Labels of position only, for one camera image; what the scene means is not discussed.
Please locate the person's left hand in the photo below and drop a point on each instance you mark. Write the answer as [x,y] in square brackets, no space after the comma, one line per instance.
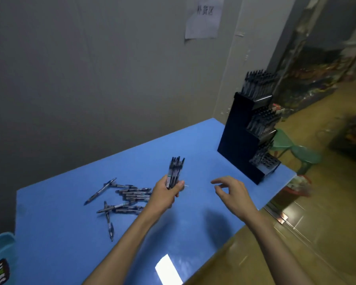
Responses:
[161,200]

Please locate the person's right hand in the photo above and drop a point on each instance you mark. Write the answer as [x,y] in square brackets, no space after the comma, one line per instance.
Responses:
[238,201]

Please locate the grey retractable pen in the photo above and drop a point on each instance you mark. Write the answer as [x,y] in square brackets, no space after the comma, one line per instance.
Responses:
[175,170]
[170,175]
[179,167]
[182,163]

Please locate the pile of grey pens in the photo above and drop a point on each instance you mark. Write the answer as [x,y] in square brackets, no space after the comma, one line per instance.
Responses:
[133,192]

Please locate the black tiered pen display stand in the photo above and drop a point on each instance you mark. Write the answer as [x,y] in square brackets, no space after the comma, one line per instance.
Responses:
[234,139]

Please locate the person's left forearm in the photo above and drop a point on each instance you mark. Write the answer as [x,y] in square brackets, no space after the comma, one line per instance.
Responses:
[121,252]

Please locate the person's right forearm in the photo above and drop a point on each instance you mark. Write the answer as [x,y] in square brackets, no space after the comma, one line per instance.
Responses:
[276,252]

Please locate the red plastic bucket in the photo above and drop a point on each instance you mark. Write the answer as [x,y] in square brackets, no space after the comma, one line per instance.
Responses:
[296,186]

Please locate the green plastic stool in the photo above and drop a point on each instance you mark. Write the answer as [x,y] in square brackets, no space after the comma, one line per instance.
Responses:
[307,155]

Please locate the blue table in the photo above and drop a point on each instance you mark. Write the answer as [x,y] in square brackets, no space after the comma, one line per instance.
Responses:
[77,219]

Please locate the heap of packaged goods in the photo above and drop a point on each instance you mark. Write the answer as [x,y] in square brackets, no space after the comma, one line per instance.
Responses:
[281,109]

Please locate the dark goods shelf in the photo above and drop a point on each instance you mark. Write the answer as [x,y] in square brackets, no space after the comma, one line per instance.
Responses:
[311,80]

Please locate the white paper wall sign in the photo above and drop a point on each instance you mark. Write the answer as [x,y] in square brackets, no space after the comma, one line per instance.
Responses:
[204,23]

